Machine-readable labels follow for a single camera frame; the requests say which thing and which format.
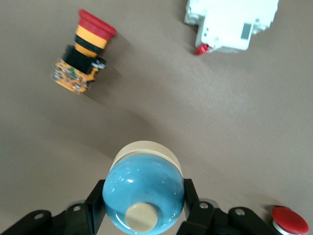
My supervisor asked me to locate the red yellow emergency stop button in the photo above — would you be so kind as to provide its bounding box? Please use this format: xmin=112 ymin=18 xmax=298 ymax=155
xmin=51 ymin=9 xmax=117 ymax=93

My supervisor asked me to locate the white circuit breaker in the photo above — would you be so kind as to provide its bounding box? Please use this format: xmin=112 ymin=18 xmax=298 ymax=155
xmin=183 ymin=0 xmax=280 ymax=56

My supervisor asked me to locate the blue dome call bell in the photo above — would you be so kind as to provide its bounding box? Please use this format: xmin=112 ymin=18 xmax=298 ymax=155
xmin=102 ymin=140 xmax=185 ymax=233

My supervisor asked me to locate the red pushbutton dark body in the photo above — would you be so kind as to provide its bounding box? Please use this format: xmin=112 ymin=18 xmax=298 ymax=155
xmin=270 ymin=205 xmax=311 ymax=235

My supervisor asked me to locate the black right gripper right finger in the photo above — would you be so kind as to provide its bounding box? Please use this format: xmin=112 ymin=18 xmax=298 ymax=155
xmin=179 ymin=178 xmax=218 ymax=235

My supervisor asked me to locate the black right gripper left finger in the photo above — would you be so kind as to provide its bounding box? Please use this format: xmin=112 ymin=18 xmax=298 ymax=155
xmin=65 ymin=180 xmax=106 ymax=235

